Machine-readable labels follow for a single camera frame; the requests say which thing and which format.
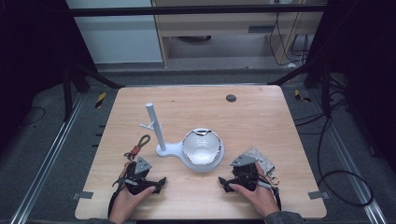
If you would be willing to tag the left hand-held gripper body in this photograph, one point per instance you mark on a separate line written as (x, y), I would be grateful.
(141, 182)

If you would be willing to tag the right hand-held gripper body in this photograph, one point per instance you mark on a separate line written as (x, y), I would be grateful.
(246, 175)

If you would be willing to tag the white bowl with silver rim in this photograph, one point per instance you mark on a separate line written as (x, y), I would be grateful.
(200, 149)

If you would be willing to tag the white key holder stand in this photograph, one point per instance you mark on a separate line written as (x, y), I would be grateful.
(157, 129)

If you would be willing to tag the person's right hand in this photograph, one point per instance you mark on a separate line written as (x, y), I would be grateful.
(261, 197)

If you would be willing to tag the person's left hand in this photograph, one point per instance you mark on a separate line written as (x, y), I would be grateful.
(126, 205)

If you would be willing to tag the grey tape strip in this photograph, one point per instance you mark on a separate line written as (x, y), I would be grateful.
(318, 195)
(82, 195)

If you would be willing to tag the grey round table grommet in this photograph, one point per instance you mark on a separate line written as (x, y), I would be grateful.
(231, 98)

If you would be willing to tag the yellow black hazard tape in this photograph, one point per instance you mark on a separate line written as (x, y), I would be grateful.
(301, 96)
(100, 100)

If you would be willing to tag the black metal stand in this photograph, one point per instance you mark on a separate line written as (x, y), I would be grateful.
(325, 90)
(67, 93)

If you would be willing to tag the white cabinet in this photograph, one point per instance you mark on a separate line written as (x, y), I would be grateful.
(118, 37)

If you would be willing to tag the light wooden desk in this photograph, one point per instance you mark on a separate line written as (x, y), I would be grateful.
(218, 25)

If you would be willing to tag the black curtain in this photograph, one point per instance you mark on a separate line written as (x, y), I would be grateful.
(364, 77)
(28, 56)

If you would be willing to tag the black horizontal crossbar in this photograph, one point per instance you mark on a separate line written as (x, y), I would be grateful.
(186, 10)

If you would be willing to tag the aluminium floor rail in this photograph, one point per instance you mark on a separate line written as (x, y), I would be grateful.
(46, 158)
(350, 161)

